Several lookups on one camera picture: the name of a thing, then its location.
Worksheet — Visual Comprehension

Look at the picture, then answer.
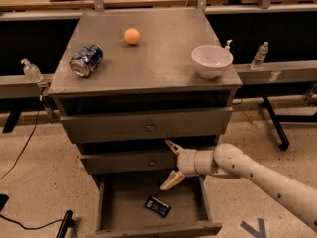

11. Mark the orange fruit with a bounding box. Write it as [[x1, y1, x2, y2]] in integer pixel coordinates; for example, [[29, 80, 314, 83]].
[[124, 28, 141, 45]]

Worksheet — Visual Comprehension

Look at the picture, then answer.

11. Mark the black stand foot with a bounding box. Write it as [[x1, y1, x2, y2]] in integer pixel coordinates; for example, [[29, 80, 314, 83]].
[[56, 210, 74, 238]]

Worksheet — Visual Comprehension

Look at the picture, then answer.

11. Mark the black table leg right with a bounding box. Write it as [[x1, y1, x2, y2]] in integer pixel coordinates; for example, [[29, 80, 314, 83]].
[[263, 95, 289, 151]]

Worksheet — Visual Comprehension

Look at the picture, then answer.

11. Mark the clear sanitizer pump bottle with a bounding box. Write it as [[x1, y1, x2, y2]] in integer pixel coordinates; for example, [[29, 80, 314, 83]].
[[21, 59, 44, 83]]

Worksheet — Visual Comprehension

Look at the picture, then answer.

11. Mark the grey open bottom drawer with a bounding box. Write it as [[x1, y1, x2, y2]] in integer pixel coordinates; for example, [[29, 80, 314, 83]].
[[86, 170, 222, 238]]

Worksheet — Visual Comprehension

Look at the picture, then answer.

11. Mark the black floor cable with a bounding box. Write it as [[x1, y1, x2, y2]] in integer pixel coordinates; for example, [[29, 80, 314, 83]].
[[0, 109, 78, 238]]

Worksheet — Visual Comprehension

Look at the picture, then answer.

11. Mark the grey middle drawer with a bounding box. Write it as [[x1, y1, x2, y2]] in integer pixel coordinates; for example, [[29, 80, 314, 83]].
[[80, 150, 177, 175]]

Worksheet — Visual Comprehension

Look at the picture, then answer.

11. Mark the grey wooden drawer cabinet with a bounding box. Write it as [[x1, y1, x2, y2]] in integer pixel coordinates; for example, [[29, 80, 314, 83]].
[[48, 7, 243, 238]]

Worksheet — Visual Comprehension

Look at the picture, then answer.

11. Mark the grey top drawer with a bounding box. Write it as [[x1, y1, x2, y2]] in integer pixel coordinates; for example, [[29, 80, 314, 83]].
[[61, 107, 232, 143]]

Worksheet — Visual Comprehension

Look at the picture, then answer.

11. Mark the white ceramic bowl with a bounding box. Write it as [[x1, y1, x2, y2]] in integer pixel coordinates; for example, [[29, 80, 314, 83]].
[[191, 45, 233, 79]]

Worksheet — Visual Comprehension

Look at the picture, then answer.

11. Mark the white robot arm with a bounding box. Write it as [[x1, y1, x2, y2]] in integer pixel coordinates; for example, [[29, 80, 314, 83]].
[[160, 140, 317, 231]]

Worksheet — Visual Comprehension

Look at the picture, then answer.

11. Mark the blue crushed soda can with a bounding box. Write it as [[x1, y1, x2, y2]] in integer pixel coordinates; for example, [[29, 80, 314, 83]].
[[69, 44, 103, 78]]

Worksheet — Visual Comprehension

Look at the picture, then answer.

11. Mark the clear plastic water bottle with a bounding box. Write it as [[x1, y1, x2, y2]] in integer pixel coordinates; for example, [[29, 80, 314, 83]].
[[251, 42, 268, 70]]

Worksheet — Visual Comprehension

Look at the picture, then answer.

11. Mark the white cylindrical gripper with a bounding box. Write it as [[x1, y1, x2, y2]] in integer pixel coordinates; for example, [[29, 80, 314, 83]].
[[160, 140, 198, 190]]

